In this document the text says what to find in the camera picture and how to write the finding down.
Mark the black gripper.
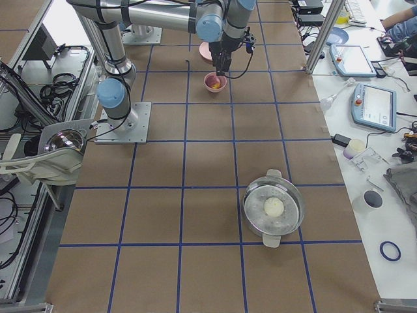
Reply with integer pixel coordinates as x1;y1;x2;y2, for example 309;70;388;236
209;35;241;76

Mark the pink bowl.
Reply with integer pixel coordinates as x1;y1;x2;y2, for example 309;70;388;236
203;72;227;93

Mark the red apple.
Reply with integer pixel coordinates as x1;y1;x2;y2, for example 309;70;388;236
205;75;222;89

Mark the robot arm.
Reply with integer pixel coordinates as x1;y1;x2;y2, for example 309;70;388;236
79;16;139;135
69;1;256;77

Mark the pink plate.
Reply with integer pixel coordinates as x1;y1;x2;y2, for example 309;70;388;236
199;42;212;64

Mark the blue plate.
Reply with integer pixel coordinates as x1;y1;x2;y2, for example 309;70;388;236
326;27;349;46

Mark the teach pendant far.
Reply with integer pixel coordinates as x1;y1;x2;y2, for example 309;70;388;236
329;44;377;78

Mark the teach pendant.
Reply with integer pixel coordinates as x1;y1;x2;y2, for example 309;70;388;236
351;83;397;133
329;44;377;78

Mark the black power adapter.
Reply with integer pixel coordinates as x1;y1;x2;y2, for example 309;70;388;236
331;134;351;147

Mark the white steamed bun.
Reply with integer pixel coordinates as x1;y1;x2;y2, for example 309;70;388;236
263;197;284;217

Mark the teach pendant near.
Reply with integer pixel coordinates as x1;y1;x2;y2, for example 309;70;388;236
351;83;397;133

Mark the purple white cup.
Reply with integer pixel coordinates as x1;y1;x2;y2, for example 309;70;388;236
343;139;366;159

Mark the aluminium frame post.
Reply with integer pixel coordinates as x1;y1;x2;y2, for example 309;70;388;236
305;0;345;74

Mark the blue tape ring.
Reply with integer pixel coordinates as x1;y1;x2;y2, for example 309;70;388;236
379;241;401;261

